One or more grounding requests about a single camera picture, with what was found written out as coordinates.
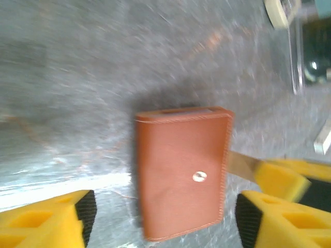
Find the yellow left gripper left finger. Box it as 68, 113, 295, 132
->
0, 190, 98, 248

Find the dark picture panel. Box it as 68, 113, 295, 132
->
302, 24, 331, 83

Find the clear acrylic box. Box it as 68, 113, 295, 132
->
285, 5, 331, 95

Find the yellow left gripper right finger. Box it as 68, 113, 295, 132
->
235, 190, 331, 248

